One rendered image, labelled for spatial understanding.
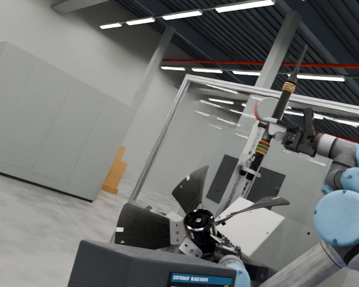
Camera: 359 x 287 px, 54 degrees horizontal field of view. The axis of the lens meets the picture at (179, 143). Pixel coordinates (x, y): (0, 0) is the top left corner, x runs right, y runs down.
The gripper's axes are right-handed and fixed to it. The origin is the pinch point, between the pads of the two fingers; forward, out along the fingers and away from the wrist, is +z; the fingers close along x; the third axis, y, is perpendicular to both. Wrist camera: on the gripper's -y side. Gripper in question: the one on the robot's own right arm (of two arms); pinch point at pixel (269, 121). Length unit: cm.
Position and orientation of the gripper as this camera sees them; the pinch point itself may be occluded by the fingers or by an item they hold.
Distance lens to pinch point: 137.0
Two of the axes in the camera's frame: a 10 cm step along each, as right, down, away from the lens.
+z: -7.7, -3.2, 5.5
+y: -4.1, 9.1, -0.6
